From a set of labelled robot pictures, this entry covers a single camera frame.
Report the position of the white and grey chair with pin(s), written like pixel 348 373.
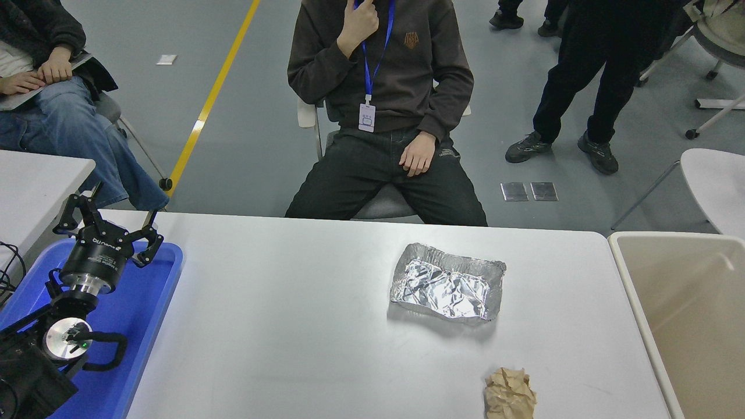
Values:
pixel 307 113

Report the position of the white side table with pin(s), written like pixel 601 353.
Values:
pixel 35 186

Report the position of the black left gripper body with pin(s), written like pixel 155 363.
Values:
pixel 96 259

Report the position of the white frame with caster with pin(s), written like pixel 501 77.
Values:
pixel 722 103

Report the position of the silver foil tray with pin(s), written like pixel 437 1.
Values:
pixel 448 285

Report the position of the person's left hand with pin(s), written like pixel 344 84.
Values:
pixel 55 67
pixel 418 157

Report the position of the white round-edged chair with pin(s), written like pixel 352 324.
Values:
pixel 716 180

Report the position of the large pale bin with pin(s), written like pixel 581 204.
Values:
pixel 698 326

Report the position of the tan paper ball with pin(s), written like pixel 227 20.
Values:
pixel 509 396

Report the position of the person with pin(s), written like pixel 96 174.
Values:
pixel 599 64
pixel 506 20
pixel 401 75
pixel 58 122

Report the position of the blue plastic tray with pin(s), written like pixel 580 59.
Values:
pixel 139 326

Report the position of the person's right hand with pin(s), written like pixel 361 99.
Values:
pixel 358 26
pixel 20 83

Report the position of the metal floor plate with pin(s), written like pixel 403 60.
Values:
pixel 544 191
pixel 514 191

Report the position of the grey laptop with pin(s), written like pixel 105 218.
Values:
pixel 11 102

